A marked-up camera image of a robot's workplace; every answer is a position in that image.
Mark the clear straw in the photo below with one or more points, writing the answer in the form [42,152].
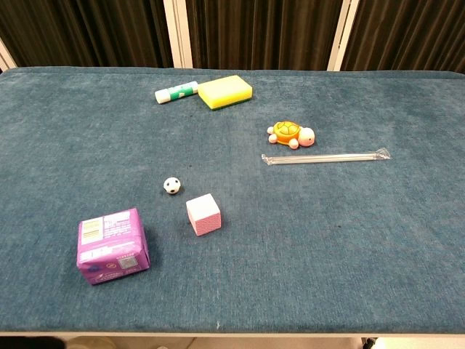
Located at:
[323,157]

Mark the blue table cloth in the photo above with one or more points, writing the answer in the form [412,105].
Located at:
[232,218]

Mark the pink white cube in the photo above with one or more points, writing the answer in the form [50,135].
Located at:
[203,214]

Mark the small black white ball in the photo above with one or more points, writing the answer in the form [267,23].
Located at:
[171,185]

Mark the orange pink toy turtle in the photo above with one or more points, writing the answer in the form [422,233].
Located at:
[288,133]

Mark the yellow green sponge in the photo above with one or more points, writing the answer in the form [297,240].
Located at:
[224,91]

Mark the white green glue stick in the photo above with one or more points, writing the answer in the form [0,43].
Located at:
[176,92]

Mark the purple tissue pack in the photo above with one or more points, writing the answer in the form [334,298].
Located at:
[110,245]

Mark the dark pleated curtain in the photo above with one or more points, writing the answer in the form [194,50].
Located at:
[259,32]

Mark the white partition post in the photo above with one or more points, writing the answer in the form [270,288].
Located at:
[343,34]
[177,32]
[6,56]

